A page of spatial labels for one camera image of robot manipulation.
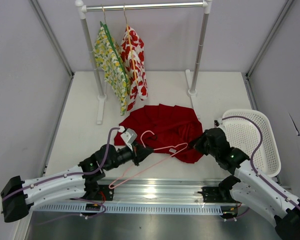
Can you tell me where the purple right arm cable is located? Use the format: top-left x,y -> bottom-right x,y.
218,115 -> 300,225

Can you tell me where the perforated cable tray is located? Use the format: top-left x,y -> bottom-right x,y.
37,202 -> 223,216

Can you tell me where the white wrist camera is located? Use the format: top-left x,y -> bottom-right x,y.
214,118 -> 225,130
118,126 -> 138,150

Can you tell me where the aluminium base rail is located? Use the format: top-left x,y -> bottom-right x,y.
23,177 -> 297,206

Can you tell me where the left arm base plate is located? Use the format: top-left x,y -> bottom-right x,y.
96,184 -> 114,202

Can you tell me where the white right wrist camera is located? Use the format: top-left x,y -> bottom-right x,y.
214,118 -> 225,130

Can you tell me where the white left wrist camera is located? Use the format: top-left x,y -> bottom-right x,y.
118,126 -> 138,150

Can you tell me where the green hanger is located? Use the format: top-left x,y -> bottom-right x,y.
99,6 -> 130,81

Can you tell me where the pink wire hanger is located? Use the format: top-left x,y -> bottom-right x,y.
108,130 -> 189,190

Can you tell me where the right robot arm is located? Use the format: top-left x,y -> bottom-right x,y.
190,128 -> 300,240

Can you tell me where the red floral print garment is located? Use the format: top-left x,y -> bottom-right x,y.
119,26 -> 149,111

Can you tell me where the red skirt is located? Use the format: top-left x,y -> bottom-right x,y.
119,104 -> 203,164

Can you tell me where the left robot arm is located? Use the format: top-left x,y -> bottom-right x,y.
0,143 -> 154,223

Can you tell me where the lemon print garment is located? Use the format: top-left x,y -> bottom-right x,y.
93,22 -> 131,116

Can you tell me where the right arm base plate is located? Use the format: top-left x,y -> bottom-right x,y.
197,186 -> 237,204

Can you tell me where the yellow hanger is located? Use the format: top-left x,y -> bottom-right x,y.
123,5 -> 138,80

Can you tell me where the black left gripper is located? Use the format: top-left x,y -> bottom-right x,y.
104,140 -> 153,171

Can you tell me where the white perforated basket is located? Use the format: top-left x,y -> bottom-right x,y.
221,109 -> 281,178

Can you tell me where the white clothes rack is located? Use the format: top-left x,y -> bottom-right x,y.
74,0 -> 214,125

